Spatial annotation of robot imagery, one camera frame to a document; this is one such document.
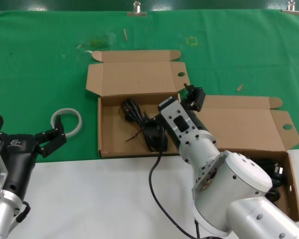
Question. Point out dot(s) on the clear tape scrap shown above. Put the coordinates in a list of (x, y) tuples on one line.
[(97, 42)]

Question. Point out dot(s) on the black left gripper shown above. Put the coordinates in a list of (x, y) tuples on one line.
[(20, 159)]

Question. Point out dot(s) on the short wooden stick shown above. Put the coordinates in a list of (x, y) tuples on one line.
[(240, 87)]

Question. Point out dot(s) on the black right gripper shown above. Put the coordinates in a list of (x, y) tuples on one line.
[(199, 122)]

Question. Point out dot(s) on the long wooden stick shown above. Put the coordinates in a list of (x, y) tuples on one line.
[(125, 34)]

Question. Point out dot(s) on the silver binder clip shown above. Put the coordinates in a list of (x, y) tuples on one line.
[(137, 13), (292, 11)]

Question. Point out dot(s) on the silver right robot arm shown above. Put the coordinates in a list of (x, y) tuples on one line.
[(239, 186)]

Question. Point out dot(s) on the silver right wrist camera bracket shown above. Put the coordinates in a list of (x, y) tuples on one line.
[(179, 117)]

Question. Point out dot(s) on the open cardboard box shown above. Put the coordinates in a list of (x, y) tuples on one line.
[(139, 74), (239, 119)]

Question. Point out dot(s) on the green table cloth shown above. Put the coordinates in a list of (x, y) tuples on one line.
[(27, 74)]

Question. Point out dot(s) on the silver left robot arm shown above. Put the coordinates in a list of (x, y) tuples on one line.
[(0, 216)]

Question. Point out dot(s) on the clear tape roll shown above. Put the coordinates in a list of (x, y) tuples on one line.
[(64, 110)]

